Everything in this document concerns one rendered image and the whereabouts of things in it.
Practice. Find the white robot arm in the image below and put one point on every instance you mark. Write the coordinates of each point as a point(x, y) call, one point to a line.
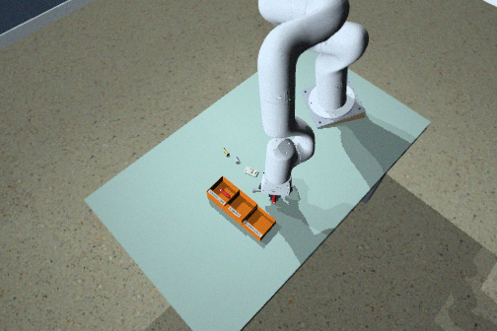
point(276, 65)

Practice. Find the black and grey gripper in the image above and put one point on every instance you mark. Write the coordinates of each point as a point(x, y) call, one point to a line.
point(271, 189)

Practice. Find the white domino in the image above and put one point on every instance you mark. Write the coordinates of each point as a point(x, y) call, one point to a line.
point(251, 171)

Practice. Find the orange bin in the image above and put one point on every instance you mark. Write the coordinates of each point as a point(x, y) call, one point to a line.
point(241, 208)

